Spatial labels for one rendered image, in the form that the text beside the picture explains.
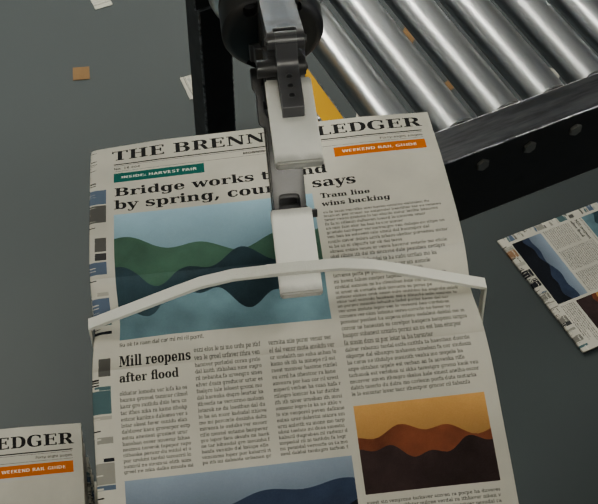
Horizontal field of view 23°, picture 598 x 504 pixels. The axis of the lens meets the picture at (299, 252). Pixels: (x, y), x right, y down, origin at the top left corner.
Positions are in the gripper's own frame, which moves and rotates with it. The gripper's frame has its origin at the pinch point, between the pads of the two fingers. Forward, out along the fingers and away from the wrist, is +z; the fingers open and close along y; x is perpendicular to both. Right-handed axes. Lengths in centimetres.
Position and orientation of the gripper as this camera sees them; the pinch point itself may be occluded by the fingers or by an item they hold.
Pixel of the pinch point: (298, 216)
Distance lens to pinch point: 96.6
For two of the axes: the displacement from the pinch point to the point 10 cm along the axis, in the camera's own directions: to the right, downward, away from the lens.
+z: 1.1, 8.1, -5.7
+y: 0.1, 5.7, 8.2
